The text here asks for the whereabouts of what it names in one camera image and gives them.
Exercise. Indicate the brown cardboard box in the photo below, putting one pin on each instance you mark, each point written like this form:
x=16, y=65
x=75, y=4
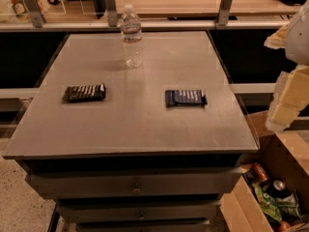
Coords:
x=285, y=156

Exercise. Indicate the green snack bag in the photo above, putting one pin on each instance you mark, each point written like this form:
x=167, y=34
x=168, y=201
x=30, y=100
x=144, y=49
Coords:
x=267, y=204

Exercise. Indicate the light wooden desk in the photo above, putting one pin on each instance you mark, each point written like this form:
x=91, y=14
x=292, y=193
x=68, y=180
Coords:
x=85, y=10

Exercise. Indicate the clear plastic water bottle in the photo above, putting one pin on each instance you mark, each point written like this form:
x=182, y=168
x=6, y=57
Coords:
x=131, y=31

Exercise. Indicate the blue rxbar blueberry bar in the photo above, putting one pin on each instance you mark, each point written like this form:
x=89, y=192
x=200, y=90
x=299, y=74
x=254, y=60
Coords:
x=185, y=98

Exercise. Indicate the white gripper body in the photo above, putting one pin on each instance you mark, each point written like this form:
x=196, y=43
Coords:
x=298, y=38

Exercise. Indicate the brown soda can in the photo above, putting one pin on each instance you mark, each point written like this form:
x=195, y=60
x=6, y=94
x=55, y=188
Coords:
x=260, y=172

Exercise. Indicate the black chocolate rxbar bar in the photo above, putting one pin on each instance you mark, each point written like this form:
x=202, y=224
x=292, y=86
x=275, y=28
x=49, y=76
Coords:
x=85, y=93

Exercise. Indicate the dark silver-top can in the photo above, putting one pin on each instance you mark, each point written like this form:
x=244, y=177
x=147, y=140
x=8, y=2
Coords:
x=277, y=189

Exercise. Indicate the colourful carton box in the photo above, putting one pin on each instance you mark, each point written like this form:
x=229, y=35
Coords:
x=14, y=11

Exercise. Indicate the red round fruit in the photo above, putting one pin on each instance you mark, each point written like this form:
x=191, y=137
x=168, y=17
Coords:
x=284, y=226

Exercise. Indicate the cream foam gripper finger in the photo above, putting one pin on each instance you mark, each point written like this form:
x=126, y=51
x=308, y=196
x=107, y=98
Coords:
x=290, y=97
x=278, y=39

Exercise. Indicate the grey drawer cabinet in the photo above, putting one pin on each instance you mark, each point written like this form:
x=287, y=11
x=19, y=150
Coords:
x=129, y=163

